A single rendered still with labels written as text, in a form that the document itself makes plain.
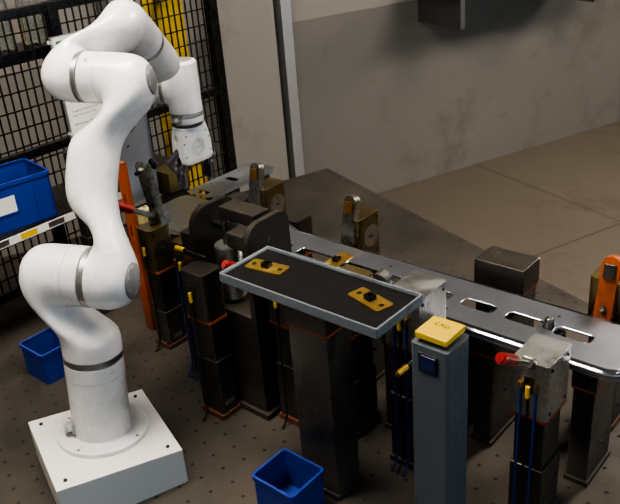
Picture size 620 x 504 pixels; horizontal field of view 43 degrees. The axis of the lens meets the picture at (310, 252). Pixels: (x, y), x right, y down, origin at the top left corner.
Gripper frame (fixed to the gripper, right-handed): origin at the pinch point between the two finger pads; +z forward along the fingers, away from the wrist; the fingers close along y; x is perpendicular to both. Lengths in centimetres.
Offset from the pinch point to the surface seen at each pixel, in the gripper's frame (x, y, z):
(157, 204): -1.9, -15.1, 1.4
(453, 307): -80, -3, 12
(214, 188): 14.1, 18.2, 12.1
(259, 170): -7.5, 16.3, 1.7
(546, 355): -107, -18, 5
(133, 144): 26.5, 1.1, -4.8
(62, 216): 32.1, -22.3, 9.8
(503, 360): -106, -32, -2
